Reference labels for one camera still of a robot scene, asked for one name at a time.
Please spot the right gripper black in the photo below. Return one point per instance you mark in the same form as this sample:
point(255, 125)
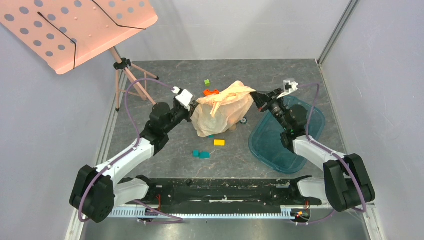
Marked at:
point(263, 102)

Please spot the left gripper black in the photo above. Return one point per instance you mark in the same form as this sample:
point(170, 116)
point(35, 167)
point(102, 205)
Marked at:
point(188, 113)

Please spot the translucent orange plastic bag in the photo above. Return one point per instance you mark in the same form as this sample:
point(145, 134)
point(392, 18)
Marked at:
point(217, 113)

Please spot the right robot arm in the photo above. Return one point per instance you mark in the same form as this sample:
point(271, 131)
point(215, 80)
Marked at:
point(346, 183)

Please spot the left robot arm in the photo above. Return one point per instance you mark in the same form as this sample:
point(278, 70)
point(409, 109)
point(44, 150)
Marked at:
point(98, 190)

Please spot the orange curved toy block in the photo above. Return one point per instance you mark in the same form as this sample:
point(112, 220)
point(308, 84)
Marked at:
point(208, 92)

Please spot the green cube block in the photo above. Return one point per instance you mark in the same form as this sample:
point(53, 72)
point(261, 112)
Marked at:
point(207, 82)

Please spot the teal cube block left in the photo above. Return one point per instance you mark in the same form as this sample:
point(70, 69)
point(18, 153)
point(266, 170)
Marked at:
point(195, 153)

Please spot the teal cube block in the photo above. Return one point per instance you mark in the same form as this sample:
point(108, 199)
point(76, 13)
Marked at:
point(204, 155)
point(195, 153)

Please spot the teal transparent plastic tray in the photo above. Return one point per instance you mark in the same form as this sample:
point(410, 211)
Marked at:
point(265, 140)

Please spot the teal cube block right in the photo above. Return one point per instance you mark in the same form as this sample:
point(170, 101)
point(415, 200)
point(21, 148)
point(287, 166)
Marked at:
point(204, 155)

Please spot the yellow rectangular block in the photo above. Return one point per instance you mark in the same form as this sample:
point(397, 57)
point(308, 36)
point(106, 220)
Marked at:
point(219, 142)

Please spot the pink music stand tripod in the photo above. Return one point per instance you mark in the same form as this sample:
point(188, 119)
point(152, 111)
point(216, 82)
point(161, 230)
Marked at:
point(123, 65)

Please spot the pink perforated music stand desk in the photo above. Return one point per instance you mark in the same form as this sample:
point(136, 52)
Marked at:
point(68, 33)

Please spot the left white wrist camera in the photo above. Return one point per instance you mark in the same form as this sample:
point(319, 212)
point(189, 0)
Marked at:
point(183, 96)

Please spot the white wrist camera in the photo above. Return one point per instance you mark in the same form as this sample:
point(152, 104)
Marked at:
point(289, 86)
point(183, 96)

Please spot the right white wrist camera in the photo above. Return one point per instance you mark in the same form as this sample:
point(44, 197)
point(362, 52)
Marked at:
point(289, 86)

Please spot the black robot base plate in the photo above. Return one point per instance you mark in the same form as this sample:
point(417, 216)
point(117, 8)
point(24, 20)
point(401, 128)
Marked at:
point(268, 191)

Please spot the aluminium frame rail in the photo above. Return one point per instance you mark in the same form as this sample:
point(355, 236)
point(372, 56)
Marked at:
point(91, 212)

